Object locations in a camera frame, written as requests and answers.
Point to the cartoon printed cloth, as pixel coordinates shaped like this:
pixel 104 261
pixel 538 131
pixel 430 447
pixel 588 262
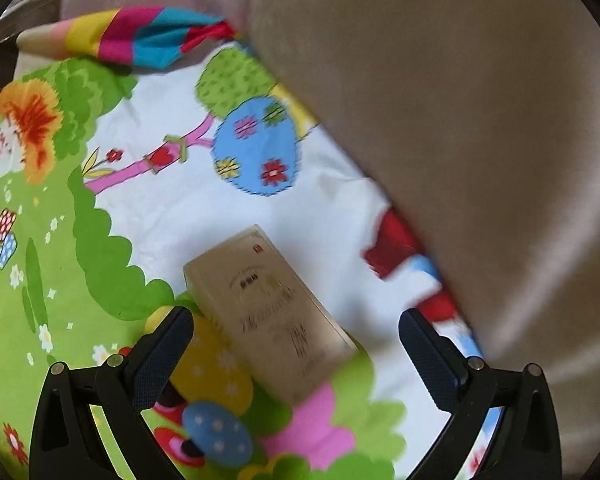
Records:
pixel 180 200

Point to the beige cardboard box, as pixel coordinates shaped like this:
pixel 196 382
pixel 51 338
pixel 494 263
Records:
pixel 270 310

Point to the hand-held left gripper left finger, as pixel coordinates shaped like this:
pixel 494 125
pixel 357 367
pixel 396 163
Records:
pixel 162 360

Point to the pink beige curtain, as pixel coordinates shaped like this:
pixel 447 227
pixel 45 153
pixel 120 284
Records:
pixel 430 110

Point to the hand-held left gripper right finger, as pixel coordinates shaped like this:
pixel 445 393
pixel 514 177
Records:
pixel 430 355

